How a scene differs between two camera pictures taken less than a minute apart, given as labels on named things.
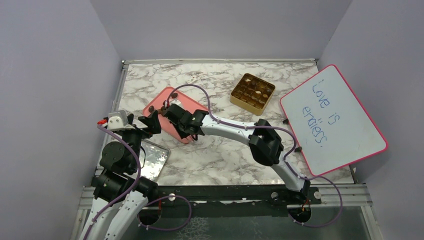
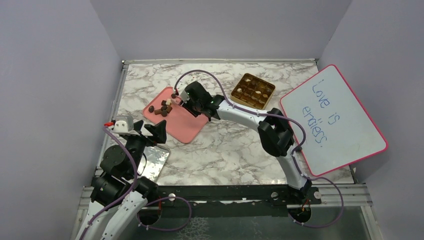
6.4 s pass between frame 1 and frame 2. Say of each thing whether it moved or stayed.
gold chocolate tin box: stayed
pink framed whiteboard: stayed
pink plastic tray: stayed
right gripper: moved
